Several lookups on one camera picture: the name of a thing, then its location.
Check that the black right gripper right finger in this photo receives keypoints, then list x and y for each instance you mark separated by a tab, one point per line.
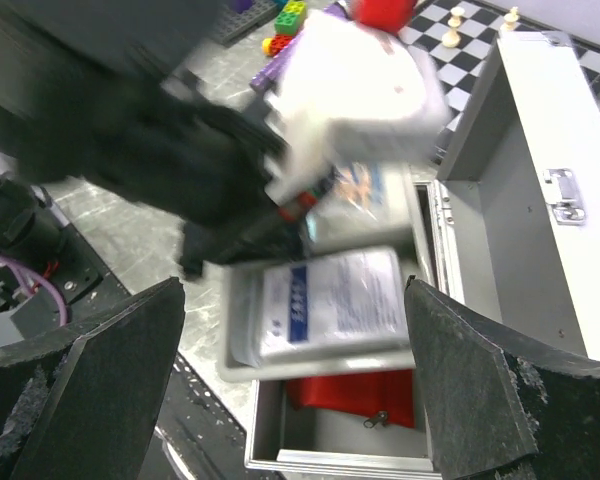
501	405

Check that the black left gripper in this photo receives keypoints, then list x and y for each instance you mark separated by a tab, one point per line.
82	95

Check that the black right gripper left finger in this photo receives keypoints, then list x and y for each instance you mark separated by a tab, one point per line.
80	390

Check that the red first aid pouch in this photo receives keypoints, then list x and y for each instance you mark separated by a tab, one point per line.
382	398

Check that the grey metal case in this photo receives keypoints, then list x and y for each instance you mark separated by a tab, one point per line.
513	229

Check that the white gauze pad packet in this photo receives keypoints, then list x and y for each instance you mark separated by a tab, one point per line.
324	307

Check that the grey plastic tray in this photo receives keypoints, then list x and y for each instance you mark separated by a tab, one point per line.
401	357

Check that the bag of cotton swabs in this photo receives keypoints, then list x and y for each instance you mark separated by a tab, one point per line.
358	193

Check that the lower grey lego baseplate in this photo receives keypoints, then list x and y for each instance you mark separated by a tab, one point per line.
232	26

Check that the purple lego brick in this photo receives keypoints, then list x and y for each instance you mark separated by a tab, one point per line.
240	6

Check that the colourful lego car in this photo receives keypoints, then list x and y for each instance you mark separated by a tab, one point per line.
287	25

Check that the white chess pawn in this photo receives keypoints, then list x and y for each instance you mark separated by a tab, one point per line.
451	38

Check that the black white chessboard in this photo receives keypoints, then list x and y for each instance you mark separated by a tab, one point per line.
459	67

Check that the white chess queen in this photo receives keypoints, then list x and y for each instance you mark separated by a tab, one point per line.
510	20

